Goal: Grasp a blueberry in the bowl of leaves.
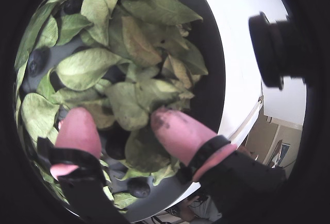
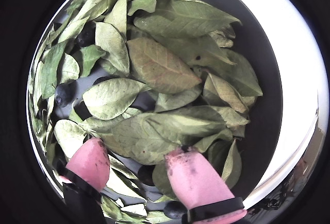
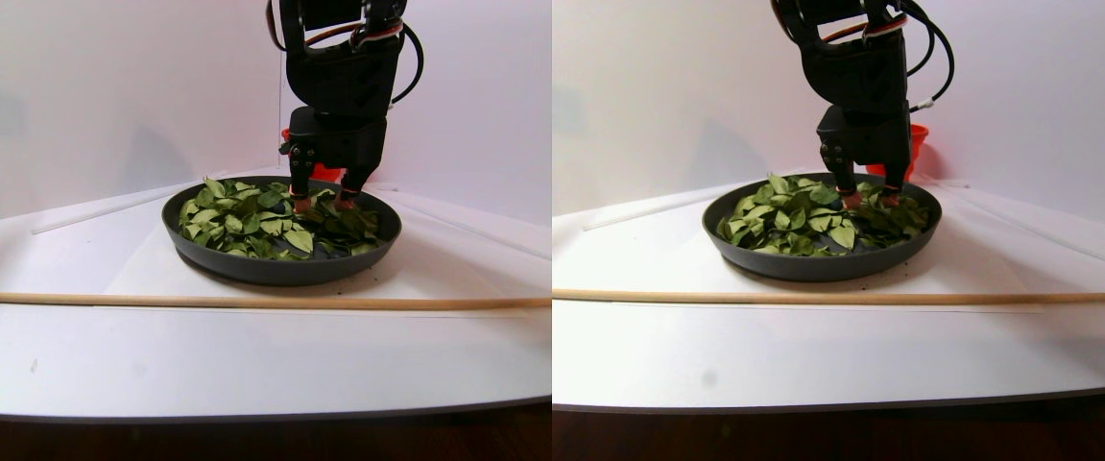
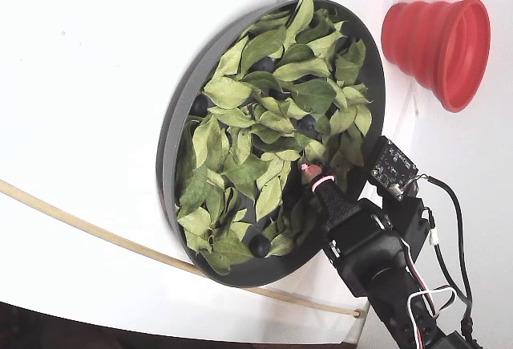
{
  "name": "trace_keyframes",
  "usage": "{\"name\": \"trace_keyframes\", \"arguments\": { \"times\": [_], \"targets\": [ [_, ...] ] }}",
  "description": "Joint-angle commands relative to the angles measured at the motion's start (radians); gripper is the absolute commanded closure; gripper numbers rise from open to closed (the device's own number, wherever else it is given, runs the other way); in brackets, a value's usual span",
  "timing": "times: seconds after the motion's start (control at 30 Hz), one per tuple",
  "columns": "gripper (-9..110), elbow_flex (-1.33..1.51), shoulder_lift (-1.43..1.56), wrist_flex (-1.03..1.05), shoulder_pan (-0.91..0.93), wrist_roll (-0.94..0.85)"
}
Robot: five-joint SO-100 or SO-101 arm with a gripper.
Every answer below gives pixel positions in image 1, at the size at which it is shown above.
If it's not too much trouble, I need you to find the black camera lens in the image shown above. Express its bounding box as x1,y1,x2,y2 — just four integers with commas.
248,11,311,91

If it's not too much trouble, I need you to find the pink-tipped black gripper finger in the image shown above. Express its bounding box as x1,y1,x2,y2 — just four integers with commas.
37,107,129,224
151,108,287,224

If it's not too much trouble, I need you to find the dark grey round bowl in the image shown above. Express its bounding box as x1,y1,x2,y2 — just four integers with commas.
15,0,226,223

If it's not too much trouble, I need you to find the dark blueberry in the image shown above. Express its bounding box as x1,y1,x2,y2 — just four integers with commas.
127,177,151,199
61,0,85,15
27,48,50,78

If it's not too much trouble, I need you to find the brown wooden cabinet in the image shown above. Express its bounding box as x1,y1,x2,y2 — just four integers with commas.
244,112,303,169

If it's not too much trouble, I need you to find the pile of green leaves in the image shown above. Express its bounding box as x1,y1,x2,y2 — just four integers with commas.
14,0,209,209

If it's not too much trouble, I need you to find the yellowish brown leaf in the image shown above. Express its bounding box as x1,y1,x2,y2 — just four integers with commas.
121,15,162,67

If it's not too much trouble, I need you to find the large green leaf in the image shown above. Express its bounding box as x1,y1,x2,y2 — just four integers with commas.
55,47,124,91
20,92,60,142
120,0,203,26

